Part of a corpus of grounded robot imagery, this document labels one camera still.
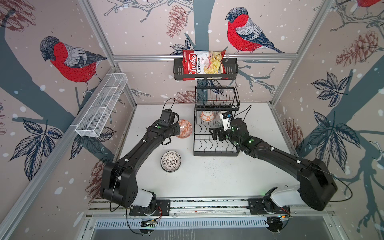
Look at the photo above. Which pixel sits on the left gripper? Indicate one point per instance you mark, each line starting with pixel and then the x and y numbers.
pixel 177 126

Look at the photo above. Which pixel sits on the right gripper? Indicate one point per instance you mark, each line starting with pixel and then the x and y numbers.
pixel 220 131

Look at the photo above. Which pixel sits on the red blue patterned bowl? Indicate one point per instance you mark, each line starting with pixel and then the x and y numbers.
pixel 186 129

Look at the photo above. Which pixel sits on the black white lattice bowl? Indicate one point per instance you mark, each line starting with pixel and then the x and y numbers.
pixel 171 161

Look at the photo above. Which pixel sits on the orange floral bowl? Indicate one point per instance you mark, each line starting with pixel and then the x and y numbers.
pixel 207 116

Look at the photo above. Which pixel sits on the pink striped bowl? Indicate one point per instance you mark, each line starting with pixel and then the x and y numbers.
pixel 224 115

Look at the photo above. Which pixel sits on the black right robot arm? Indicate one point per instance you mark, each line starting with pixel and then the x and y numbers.
pixel 316 184

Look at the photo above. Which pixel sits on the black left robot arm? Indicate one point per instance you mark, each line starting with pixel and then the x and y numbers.
pixel 119 182

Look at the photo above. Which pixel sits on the red cassava chips bag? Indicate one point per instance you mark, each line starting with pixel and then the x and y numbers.
pixel 203 62

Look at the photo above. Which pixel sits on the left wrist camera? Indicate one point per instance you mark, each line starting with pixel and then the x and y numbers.
pixel 168 117

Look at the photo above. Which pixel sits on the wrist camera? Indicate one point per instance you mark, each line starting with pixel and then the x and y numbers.
pixel 168 117
pixel 227 122

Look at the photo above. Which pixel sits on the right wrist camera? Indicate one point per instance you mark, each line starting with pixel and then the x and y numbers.
pixel 227 122

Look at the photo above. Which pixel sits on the black wire dish rack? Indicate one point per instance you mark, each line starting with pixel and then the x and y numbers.
pixel 213 99

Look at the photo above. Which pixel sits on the black wall basket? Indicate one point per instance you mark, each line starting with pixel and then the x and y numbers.
pixel 228 69

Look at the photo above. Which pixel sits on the aluminium mounting rail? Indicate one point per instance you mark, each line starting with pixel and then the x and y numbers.
pixel 206 207

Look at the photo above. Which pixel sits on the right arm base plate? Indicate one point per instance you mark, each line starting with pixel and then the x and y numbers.
pixel 266 207

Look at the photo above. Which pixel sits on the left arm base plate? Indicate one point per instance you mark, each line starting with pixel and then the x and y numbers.
pixel 155 209

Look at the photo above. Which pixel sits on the white mesh wall shelf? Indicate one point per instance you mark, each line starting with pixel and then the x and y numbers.
pixel 98 113

